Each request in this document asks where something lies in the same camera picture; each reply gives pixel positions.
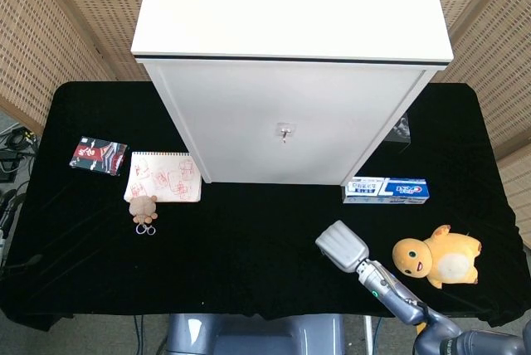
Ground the black red card box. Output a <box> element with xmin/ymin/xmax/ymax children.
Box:
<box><xmin>68</xmin><ymin>135</ymin><xmax>129</xmax><ymax>177</ymax></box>

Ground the bundle of floor cables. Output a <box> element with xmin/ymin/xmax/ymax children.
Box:
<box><xmin>0</xmin><ymin>122</ymin><xmax>39</xmax><ymax>184</ymax></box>

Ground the woven rattan folding screen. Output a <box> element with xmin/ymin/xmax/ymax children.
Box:
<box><xmin>0</xmin><ymin>0</ymin><xmax>151</xmax><ymax>136</ymax></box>
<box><xmin>429</xmin><ymin>0</ymin><xmax>531</xmax><ymax>248</ymax></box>

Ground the white cabinet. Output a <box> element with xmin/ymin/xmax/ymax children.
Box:
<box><xmin>130</xmin><ymin>0</ymin><xmax>455</xmax><ymax>186</ymax></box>

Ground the grey robot torso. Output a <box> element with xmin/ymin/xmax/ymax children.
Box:
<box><xmin>165</xmin><ymin>314</ymin><xmax>345</xmax><ymax>355</ymax></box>

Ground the beige fluffy plush keychain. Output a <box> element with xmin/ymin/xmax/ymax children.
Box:
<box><xmin>127</xmin><ymin>194</ymin><xmax>161</xmax><ymax>236</ymax></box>

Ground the blue white toothpaste box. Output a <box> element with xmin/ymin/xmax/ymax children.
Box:
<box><xmin>342</xmin><ymin>176</ymin><xmax>431</xmax><ymax>206</ymax></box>

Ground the yellow plush toy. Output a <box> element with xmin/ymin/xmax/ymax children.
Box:
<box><xmin>392</xmin><ymin>224</ymin><xmax>484</xmax><ymax>289</ymax></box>

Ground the white spiral notebook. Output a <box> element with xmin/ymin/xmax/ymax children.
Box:
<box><xmin>123</xmin><ymin>150</ymin><xmax>203</xmax><ymax>203</ymax></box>

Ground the white table leg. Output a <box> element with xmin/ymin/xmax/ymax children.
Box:
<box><xmin>363</xmin><ymin>315</ymin><xmax>373</xmax><ymax>355</ymax></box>

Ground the black velvet tablecloth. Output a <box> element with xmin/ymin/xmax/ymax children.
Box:
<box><xmin>0</xmin><ymin>80</ymin><xmax>531</xmax><ymax>329</ymax></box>

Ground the black cardboard box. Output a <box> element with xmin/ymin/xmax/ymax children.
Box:
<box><xmin>383</xmin><ymin>112</ymin><xmax>414</xmax><ymax>144</ymax></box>

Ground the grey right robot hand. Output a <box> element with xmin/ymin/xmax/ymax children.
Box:
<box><xmin>314</xmin><ymin>219</ymin><xmax>370</xmax><ymax>276</ymax></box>

